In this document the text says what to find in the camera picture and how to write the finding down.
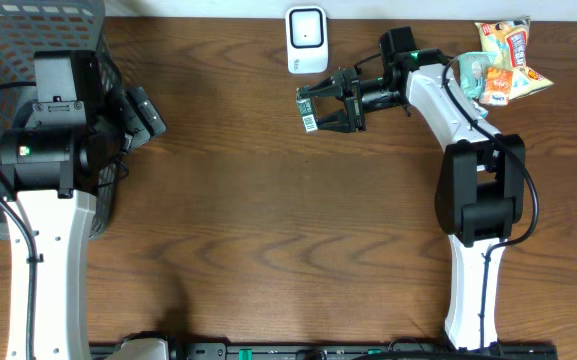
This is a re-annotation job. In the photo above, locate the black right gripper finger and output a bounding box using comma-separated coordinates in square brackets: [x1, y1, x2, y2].
[316, 110, 356, 133]
[297, 69, 349, 99]

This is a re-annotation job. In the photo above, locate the round green white item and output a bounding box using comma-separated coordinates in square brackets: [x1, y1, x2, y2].
[296, 97, 318, 132]

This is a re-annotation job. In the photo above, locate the mint green snack pouch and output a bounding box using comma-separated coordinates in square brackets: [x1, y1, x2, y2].
[458, 52, 497, 99]

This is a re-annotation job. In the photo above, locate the orange tissue pack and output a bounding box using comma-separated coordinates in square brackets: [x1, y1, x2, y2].
[479, 66, 513, 106]

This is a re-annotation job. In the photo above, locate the yellow white snack bag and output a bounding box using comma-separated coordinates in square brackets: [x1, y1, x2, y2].
[475, 16, 553, 100]

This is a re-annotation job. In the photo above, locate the green tissue pack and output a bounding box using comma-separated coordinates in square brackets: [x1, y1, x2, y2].
[471, 99, 489, 118]

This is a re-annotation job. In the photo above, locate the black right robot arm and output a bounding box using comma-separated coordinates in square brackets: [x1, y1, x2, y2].
[296, 49, 534, 354]

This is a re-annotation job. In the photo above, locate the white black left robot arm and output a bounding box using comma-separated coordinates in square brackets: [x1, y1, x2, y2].
[0, 50, 166, 359]

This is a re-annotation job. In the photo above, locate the white barcode scanner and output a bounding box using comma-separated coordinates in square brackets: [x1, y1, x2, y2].
[285, 5, 329, 74]

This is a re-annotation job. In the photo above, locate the dark grey plastic basket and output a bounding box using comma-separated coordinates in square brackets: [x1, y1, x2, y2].
[0, 0, 127, 138]

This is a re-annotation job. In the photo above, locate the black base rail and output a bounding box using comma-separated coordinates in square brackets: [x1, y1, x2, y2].
[171, 341, 559, 360]

